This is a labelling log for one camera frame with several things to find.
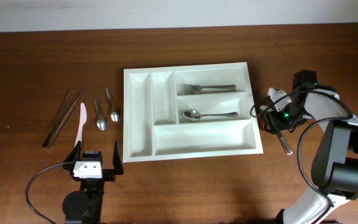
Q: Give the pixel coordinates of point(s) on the steel fork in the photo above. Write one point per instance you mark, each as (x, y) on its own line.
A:
(201, 87)
(200, 92)

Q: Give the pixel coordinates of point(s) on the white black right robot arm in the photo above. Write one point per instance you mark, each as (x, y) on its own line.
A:
(334, 171)

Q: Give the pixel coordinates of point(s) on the small steel teaspoon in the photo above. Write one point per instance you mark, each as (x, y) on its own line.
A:
(101, 122)
(114, 114)

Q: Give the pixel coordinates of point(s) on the small steel teaspoon right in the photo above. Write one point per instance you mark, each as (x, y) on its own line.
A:
(114, 114)

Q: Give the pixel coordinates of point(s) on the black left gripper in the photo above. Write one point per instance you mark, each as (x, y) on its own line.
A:
(109, 177)

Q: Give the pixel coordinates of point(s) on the large steel spoon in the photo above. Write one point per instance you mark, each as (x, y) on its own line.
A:
(194, 115)
(283, 141)

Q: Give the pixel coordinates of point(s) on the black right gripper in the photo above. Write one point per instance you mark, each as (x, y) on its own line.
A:
(272, 127)

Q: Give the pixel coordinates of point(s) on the pink plastic knife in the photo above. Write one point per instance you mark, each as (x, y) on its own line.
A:
(82, 121)

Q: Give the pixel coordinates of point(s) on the steel kitchen tongs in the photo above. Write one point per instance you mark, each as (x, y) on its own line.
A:
(61, 118)

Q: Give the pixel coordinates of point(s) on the small steel teaspoon left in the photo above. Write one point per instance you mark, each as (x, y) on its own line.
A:
(101, 122)

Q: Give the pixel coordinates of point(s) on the white plastic cutlery tray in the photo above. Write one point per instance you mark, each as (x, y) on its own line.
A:
(153, 126)

